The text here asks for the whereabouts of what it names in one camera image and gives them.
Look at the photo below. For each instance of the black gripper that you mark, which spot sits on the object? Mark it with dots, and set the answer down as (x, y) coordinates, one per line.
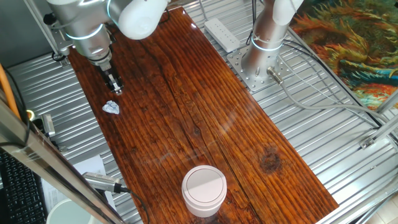
(109, 76)

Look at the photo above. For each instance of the white paper ball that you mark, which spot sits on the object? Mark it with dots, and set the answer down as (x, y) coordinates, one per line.
(111, 107)

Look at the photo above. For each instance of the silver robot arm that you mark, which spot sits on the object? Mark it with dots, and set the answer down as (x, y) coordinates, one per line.
(90, 28)

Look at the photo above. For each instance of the printed paper sheet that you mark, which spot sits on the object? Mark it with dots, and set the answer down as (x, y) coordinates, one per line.
(90, 166)

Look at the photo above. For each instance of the orange pole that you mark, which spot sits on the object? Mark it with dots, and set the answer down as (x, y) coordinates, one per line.
(7, 90)

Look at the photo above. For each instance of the white power strip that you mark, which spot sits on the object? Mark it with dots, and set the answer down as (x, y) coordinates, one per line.
(221, 34)

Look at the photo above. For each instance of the white plastic cup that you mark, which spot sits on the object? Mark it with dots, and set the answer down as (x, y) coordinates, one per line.
(203, 189)

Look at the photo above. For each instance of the black keyboard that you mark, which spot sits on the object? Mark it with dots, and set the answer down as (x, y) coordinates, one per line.
(21, 193)

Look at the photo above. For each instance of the colourful painted cloth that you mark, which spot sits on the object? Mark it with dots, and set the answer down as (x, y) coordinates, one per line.
(351, 46)

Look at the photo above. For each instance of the grey mounted camera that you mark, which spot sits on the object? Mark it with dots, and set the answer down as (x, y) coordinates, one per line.
(48, 124)

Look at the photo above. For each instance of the aluminium frame post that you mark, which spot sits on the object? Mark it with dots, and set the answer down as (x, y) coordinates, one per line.
(42, 28)

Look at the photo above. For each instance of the ribbed silver camera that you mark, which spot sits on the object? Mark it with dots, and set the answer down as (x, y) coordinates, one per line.
(101, 182)

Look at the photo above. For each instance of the shiny metal frame beam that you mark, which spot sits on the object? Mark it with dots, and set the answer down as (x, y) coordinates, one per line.
(46, 161)

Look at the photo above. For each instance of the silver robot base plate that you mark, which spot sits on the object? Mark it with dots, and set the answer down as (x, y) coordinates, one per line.
(248, 77)

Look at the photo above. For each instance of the aluminium diagonal frame strut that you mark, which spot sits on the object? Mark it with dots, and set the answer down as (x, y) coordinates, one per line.
(381, 127)

